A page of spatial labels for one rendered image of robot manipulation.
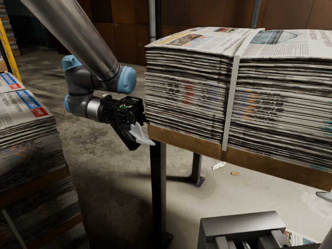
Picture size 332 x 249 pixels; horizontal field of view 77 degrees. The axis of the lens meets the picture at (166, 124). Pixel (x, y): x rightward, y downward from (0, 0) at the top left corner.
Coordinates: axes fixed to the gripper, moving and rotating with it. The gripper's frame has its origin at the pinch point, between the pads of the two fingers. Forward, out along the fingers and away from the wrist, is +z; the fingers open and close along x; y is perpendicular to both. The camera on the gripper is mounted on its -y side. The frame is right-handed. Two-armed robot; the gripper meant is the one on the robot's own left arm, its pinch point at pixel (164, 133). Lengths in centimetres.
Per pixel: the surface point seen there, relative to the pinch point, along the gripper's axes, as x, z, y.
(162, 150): 12.5, -8.9, -19.6
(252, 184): 73, 25, -86
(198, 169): 56, -9, -71
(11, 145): -22.7, -31.7, 1.8
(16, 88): -4, -59, 5
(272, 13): 329, -4, -9
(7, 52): 56, -184, -9
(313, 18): 328, 47, -15
